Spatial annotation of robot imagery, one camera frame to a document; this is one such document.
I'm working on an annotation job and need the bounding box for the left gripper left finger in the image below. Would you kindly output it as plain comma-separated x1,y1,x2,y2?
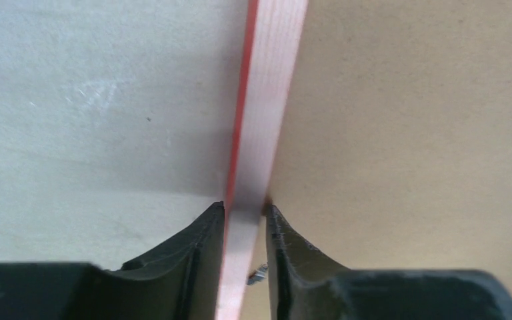
0,202,225,319

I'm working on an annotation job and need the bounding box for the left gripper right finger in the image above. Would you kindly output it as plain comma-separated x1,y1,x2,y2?
265,205,512,319

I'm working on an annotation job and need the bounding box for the brown cardboard backing board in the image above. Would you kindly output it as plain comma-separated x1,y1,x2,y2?
238,0,512,320

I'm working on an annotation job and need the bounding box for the red picture frame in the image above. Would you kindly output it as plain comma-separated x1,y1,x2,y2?
213,0,512,320

